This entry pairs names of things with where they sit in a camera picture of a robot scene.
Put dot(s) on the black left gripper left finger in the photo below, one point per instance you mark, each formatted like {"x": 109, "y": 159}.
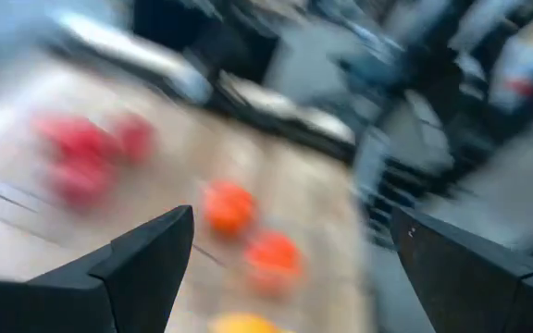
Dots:
{"x": 109, "y": 287}

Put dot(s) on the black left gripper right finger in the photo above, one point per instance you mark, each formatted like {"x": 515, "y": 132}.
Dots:
{"x": 479, "y": 287}

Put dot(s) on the dark red bell pepper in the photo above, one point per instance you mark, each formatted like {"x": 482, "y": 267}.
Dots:
{"x": 81, "y": 181}

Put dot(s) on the orange fruit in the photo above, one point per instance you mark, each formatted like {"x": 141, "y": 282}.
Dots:
{"x": 248, "y": 324}

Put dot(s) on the orange-red ribbed tomato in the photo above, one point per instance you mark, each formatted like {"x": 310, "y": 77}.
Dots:
{"x": 273, "y": 261}
{"x": 228, "y": 205}

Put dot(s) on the silver metal bracket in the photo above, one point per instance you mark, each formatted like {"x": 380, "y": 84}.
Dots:
{"x": 132, "y": 51}
{"x": 289, "y": 108}

